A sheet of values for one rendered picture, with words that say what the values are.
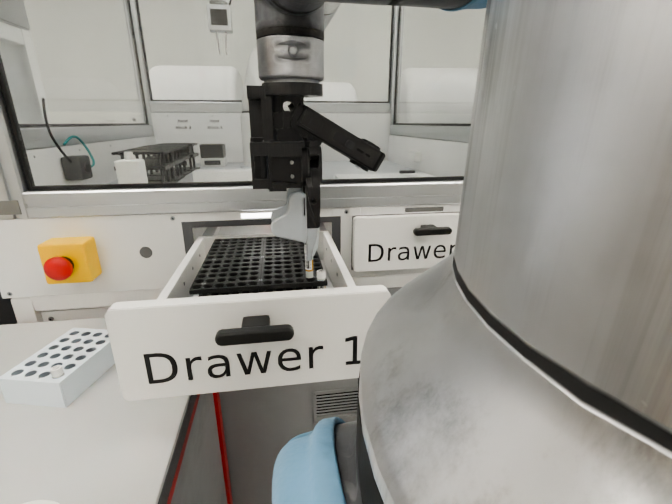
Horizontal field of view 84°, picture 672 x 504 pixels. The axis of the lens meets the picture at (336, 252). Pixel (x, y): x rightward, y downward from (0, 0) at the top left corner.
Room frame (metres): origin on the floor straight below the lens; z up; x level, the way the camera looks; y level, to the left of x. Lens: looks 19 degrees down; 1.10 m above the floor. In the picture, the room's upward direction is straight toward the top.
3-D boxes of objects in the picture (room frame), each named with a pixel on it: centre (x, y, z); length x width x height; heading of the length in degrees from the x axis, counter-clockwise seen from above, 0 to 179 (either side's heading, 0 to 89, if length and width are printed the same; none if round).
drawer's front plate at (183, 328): (0.35, 0.08, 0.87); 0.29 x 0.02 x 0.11; 99
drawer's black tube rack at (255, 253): (0.55, 0.12, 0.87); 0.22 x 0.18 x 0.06; 9
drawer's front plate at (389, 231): (0.72, -0.18, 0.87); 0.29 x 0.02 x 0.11; 99
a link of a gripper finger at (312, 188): (0.45, 0.03, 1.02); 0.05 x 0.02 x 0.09; 9
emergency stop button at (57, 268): (0.57, 0.45, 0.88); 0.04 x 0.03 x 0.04; 99
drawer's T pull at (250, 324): (0.33, 0.08, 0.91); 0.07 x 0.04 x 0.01; 99
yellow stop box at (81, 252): (0.60, 0.46, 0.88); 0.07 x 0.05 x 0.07; 99
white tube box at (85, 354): (0.45, 0.37, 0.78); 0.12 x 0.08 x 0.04; 174
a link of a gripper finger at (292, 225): (0.45, 0.05, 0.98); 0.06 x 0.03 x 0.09; 99
